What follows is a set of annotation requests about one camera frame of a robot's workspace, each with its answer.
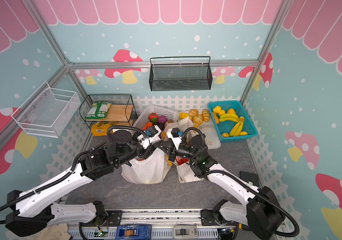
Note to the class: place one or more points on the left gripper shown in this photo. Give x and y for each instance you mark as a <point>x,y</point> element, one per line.
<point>149,150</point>

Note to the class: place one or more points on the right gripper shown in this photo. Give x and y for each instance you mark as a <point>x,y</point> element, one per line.
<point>170,146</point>

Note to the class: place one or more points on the white canvas tote bag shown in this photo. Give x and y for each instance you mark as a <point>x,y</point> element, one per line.
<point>185,173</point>

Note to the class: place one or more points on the white plastic grocery bag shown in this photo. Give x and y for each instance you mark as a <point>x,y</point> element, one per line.
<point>152,170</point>

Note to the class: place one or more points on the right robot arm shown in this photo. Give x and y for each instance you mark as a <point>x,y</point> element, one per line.
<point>258,209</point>

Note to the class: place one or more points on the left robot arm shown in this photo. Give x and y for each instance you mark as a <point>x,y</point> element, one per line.
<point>27,213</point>

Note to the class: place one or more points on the white plastic tray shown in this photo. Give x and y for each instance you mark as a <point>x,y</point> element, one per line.
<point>207,128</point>

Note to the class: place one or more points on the yellow snack pack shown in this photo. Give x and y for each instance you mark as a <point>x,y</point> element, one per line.
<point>100,129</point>

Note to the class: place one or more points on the large croissant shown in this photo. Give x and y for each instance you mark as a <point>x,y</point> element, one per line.
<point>198,120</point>

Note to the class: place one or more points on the yellow corn bread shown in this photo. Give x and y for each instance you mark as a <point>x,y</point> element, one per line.
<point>184,116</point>

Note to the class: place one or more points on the round bread roll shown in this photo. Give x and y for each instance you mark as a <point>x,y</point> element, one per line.
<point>193,112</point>

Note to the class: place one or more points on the orange carrot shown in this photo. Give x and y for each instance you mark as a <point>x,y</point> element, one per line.
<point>147,125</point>

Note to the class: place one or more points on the right croissant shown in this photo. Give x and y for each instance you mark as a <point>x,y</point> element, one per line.
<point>206,115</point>

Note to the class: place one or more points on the white plastic vegetable basket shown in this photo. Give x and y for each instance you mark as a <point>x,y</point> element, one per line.
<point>143,119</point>

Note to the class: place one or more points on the purple onion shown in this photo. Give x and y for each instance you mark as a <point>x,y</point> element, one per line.
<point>162,119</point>

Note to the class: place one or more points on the red tomato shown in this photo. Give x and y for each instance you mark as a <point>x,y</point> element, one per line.
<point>153,117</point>

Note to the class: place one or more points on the green snack bag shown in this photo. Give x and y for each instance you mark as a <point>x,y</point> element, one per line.
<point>99,110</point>

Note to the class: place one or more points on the yellow lemon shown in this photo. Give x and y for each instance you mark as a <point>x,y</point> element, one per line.
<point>217,109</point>

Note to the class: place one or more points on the teal plastic fruit basket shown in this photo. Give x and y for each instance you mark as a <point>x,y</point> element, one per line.
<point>225,127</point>

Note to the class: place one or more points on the yellow banana bunch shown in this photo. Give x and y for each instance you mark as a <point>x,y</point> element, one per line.
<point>237,130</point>
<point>229,117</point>

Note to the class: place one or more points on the black flat box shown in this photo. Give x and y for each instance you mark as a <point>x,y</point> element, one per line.
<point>250,178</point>

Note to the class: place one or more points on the blue box device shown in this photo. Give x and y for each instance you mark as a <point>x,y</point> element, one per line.
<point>134,232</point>

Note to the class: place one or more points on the beige cloth rag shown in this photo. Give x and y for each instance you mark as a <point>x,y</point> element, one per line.
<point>54,232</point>

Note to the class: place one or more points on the black wire wooden shelf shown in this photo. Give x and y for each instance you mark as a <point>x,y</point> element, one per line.
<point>122,111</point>

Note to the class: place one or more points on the black wire wall basket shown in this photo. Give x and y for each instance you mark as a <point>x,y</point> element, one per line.
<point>188,73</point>

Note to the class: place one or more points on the white wire wall basket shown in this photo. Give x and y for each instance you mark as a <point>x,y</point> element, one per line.
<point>47,111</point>

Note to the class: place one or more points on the grey switch box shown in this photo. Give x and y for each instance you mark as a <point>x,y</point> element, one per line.
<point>185,232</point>

